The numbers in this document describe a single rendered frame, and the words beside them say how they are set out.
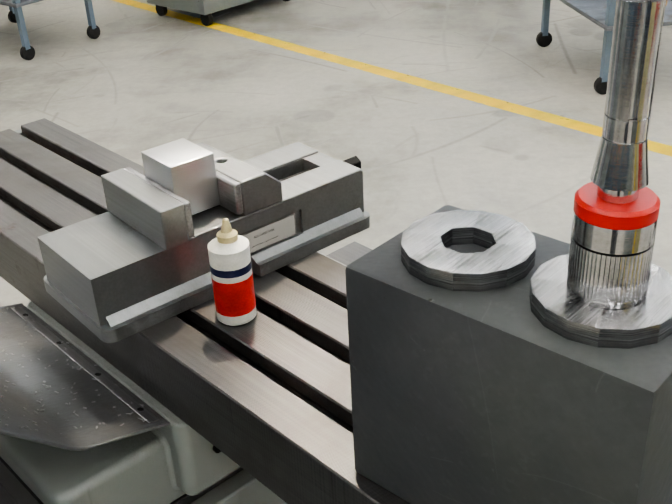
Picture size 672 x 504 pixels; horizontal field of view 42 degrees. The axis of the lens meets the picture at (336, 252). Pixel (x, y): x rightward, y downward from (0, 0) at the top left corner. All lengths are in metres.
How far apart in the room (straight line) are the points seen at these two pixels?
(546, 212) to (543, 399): 2.56
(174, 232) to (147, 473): 0.25
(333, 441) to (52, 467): 0.32
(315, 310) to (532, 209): 2.26
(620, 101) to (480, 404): 0.21
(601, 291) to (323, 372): 0.35
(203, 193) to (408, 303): 0.41
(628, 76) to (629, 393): 0.17
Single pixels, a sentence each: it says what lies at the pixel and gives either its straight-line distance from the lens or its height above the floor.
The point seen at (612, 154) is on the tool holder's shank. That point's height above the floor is 1.20.
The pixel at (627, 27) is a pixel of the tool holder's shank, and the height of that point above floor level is 1.26.
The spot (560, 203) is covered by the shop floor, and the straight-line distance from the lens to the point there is 3.16.
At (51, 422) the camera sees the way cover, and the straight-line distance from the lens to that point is 0.89.
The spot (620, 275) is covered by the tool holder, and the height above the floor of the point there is 1.13.
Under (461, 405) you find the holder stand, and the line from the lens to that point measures 0.59.
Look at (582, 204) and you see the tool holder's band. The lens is 0.52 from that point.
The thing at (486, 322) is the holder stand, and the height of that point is 1.09.
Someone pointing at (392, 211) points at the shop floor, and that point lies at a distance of 3.08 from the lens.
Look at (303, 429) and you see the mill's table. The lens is 0.75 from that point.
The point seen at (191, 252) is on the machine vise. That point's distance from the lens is 0.91.
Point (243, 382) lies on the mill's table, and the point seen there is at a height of 0.90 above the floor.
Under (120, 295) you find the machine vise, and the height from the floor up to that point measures 0.94.
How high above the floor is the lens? 1.39
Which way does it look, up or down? 29 degrees down
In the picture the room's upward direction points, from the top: 3 degrees counter-clockwise
